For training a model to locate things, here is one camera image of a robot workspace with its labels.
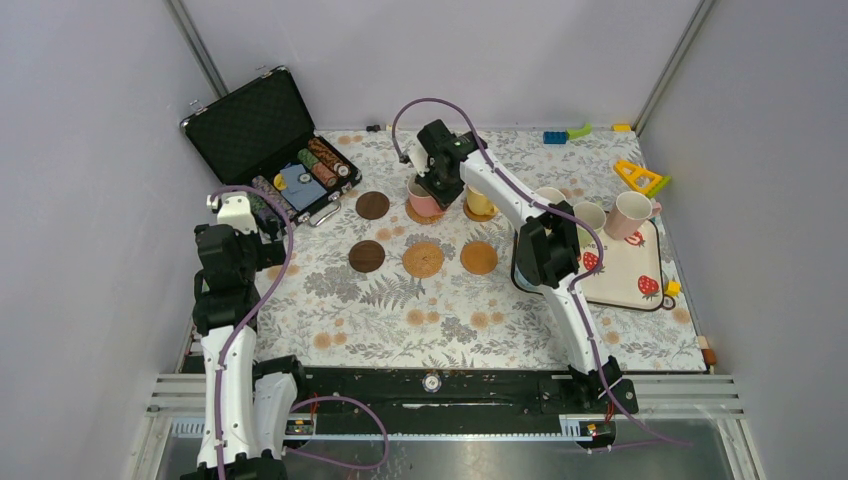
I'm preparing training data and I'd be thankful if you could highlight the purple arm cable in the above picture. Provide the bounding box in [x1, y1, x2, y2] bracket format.
[390, 97, 694, 453]
[208, 185, 391, 480]

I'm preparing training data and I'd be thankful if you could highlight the pink handled mug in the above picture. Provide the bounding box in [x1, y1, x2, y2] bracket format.
[406, 174, 444, 218]

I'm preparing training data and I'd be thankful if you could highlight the dark wooden coaster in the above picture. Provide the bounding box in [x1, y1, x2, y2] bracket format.
[348, 240, 385, 273]
[355, 191, 391, 220]

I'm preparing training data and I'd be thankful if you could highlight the light wooden coaster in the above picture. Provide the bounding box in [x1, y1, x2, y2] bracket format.
[463, 202, 497, 223]
[460, 241, 498, 275]

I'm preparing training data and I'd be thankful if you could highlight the yellow toy triangle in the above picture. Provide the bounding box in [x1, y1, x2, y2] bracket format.
[613, 160, 672, 199]

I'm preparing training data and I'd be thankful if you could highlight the woven rattan coaster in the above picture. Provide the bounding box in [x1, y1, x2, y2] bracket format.
[405, 200, 444, 225]
[402, 242, 444, 279]

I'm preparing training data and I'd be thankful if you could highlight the blue toy brick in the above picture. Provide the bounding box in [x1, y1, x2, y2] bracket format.
[542, 131, 569, 145]

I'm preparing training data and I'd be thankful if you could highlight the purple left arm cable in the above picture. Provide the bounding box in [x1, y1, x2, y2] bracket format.
[208, 185, 391, 480]

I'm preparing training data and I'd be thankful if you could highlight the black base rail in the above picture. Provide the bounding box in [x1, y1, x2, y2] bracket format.
[203, 354, 639, 455]

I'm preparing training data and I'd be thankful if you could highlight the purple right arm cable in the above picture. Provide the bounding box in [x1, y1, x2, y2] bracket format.
[390, 97, 694, 453]

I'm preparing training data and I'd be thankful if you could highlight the yellow cube by tray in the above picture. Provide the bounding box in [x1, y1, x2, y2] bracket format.
[664, 280, 682, 298]

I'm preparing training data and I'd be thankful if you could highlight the yellow handled mug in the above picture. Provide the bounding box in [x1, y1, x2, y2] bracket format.
[466, 186, 499, 215]

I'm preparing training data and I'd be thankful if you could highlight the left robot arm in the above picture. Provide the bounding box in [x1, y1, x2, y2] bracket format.
[187, 186, 311, 479]

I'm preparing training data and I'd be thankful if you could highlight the green toy block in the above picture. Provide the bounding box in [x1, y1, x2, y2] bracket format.
[566, 122, 593, 141]

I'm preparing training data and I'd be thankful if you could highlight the floral tablecloth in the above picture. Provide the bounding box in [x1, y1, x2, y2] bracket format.
[248, 129, 709, 373]

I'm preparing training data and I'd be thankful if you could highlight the brown object table corner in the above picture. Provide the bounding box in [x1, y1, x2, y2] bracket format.
[697, 335, 717, 368]

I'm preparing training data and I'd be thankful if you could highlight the pink ceramic mug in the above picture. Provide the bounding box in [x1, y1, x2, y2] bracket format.
[604, 191, 663, 240]

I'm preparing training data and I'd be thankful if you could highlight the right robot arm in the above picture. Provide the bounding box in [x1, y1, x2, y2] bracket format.
[406, 120, 621, 412]

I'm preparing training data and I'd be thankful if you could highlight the black poker chip case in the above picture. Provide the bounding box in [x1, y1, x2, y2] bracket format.
[180, 66, 362, 224]

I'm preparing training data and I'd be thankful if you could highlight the light green ceramic mug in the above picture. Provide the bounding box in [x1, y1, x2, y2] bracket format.
[573, 201, 606, 249]

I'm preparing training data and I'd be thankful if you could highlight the blue handled white mug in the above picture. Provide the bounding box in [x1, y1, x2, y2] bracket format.
[511, 258, 535, 293]

